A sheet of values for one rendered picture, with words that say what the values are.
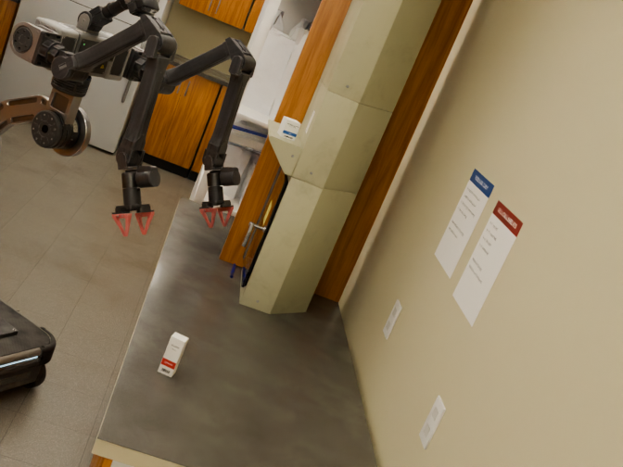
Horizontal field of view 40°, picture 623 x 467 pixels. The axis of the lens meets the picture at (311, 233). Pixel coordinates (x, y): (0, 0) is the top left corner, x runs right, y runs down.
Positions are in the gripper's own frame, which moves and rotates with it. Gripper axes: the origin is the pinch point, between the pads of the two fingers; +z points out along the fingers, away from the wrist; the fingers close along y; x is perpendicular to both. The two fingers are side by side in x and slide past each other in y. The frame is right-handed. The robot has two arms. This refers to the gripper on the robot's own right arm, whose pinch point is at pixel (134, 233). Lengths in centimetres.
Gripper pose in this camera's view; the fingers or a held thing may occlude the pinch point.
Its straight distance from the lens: 282.6
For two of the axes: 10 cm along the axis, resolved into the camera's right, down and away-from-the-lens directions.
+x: -8.9, 0.5, 4.5
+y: 4.4, -0.6, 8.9
